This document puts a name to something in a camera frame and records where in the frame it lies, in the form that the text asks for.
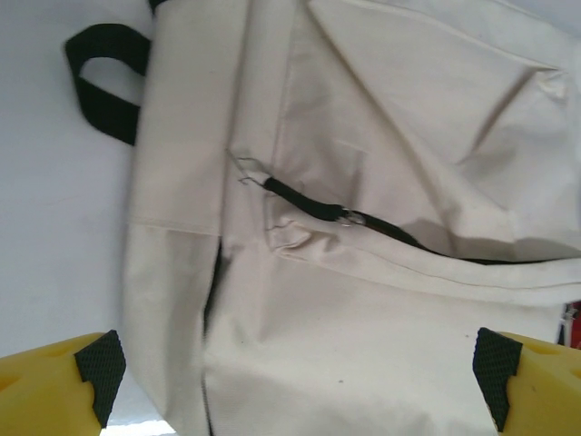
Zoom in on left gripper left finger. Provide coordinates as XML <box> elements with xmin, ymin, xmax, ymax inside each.
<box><xmin>0</xmin><ymin>330</ymin><xmax>127</xmax><ymax>436</ymax></box>

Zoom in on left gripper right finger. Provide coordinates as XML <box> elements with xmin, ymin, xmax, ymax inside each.
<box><xmin>471</xmin><ymin>326</ymin><xmax>581</xmax><ymax>436</ymax></box>

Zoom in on cream fabric backpack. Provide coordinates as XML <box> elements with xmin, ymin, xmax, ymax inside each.
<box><xmin>63</xmin><ymin>0</ymin><xmax>581</xmax><ymax>436</ymax></box>

